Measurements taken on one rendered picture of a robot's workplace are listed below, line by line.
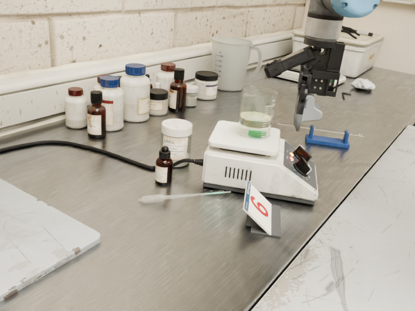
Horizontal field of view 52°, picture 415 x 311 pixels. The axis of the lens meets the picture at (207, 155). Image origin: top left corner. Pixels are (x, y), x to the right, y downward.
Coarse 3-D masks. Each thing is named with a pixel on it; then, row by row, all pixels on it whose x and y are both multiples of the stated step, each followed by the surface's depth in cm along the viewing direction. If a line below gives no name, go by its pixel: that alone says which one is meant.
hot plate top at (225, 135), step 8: (216, 128) 78; (224, 128) 79; (232, 128) 79; (272, 128) 81; (216, 136) 75; (224, 136) 75; (232, 136) 75; (240, 136) 76; (272, 136) 77; (216, 144) 72; (224, 144) 72; (232, 144) 72; (240, 144) 72; (248, 144) 73; (256, 144) 73; (264, 144) 73; (272, 144) 74; (256, 152) 71; (264, 152) 71; (272, 152) 71
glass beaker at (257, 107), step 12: (252, 96) 72; (264, 96) 72; (240, 108) 75; (252, 108) 73; (264, 108) 73; (240, 120) 75; (252, 120) 74; (264, 120) 74; (240, 132) 76; (252, 132) 74; (264, 132) 75
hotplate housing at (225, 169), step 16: (208, 160) 73; (224, 160) 72; (240, 160) 72; (256, 160) 72; (272, 160) 72; (208, 176) 74; (224, 176) 74; (240, 176) 73; (256, 176) 73; (272, 176) 72; (288, 176) 71; (240, 192) 75; (272, 192) 73; (288, 192) 73; (304, 192) 72
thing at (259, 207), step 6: (252, 186) 70; (252, 192) 69; (258, 192) 71; (252, 198) 67; (258, 198) 69; (264, 198) 71; (252, 204) 65; (258, 204) 67; (264, 204) 69; (252, 210) 64; (258, 210) 66; (264, 210) 68; (258, 216) 64; (264, 216) 66; (264, 222) 65
